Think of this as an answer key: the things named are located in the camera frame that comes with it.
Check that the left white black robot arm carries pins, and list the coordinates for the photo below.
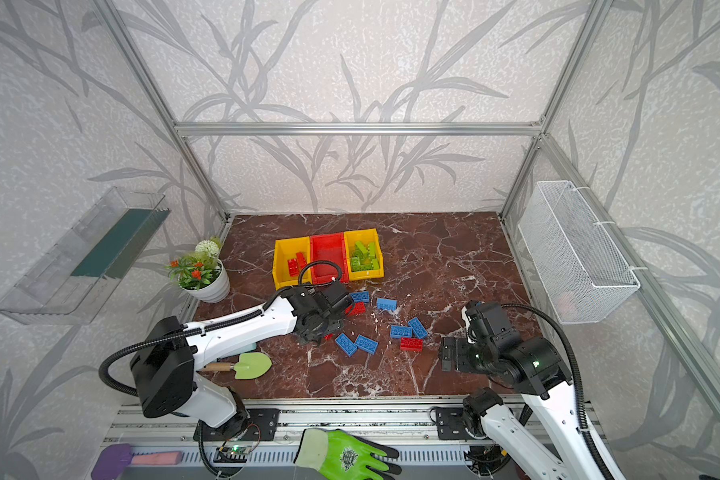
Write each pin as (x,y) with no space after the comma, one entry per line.
(163,371)

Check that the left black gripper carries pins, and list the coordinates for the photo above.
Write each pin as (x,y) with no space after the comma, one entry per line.
(331,318)

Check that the red bin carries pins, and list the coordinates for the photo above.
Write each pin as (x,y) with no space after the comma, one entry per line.
(328,247)

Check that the blue lego right angled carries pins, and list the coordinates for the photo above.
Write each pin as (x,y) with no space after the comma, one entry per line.
(418,329)

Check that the green garden trowel wooden handle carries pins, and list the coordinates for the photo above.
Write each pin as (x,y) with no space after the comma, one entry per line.
(250,365)

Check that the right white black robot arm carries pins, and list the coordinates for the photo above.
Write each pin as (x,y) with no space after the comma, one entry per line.
(553,436)

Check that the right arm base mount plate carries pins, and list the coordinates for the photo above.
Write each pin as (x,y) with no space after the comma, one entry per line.
(449,423)

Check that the purple brush pink handle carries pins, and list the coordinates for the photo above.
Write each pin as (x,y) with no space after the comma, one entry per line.
(114,459)

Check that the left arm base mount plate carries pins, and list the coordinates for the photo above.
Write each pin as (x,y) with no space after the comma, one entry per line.
(259,425)

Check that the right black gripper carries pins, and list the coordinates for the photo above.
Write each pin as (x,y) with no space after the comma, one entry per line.
(451,352)

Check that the potted flower plant white pot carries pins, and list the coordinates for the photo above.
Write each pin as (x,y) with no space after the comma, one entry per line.
(201,272)

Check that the clear acrylic wall shelf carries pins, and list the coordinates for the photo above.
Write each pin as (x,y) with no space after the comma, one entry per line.
(71,283)

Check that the green work glove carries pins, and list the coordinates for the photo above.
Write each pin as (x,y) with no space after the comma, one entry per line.
(336,455)

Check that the small green circuit board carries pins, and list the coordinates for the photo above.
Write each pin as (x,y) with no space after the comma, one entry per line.
(232,454)

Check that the white wire mesh basket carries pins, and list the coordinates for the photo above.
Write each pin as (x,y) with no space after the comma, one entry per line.
(584,274)

